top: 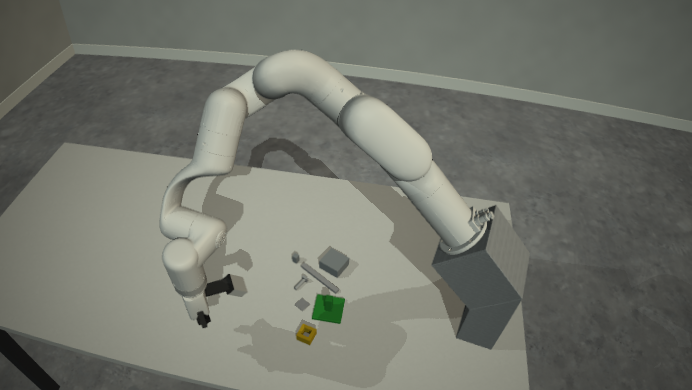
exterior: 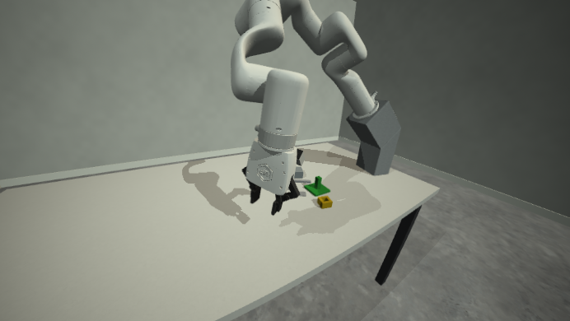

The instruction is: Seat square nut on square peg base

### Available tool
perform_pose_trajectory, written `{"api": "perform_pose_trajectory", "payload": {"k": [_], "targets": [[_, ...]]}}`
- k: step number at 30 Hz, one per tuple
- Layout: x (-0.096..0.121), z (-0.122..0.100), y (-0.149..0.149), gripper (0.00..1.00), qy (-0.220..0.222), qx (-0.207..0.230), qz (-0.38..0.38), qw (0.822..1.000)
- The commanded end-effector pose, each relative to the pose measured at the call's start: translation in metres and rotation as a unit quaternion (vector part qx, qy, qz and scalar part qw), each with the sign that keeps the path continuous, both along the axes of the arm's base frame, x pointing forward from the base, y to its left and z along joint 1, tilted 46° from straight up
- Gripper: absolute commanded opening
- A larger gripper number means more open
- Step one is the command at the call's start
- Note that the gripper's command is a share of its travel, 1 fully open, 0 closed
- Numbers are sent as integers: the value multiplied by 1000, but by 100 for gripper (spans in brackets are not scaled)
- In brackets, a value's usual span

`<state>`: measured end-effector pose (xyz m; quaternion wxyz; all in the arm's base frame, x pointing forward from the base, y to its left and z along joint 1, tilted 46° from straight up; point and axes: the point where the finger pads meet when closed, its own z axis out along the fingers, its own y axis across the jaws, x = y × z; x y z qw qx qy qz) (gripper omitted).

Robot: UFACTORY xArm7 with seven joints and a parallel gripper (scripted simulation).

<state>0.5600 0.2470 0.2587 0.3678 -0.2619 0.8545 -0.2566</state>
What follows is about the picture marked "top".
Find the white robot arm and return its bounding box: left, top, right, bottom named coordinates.
left=159, top=50, right=494, bottom=297

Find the grey bolt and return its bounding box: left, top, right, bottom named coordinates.
left=294, top=275, right=308, bottom=290

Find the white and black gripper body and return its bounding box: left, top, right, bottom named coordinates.
left=178, top=283, right=210, bottom=320

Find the grey long flat bar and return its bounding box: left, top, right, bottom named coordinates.
left=301, top=263, right=339, bottom=294

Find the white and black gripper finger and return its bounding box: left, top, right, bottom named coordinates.
left=197, top=311, right=211, bottom=328

